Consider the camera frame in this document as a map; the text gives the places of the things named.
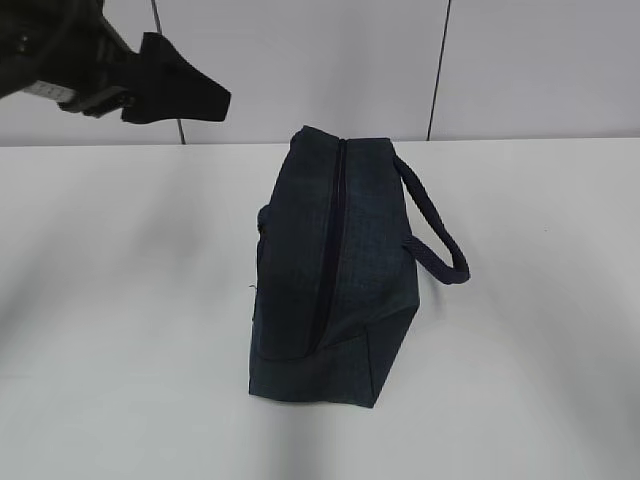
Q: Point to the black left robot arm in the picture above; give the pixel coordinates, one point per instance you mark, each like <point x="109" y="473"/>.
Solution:
<point x="24" y="25"/>

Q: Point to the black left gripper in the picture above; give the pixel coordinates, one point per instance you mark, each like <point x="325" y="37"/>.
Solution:
<point x="88" y="68"/>

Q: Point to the navy blue lunch bag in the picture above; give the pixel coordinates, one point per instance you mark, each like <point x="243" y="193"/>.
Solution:
<point x="346" y="231"/>

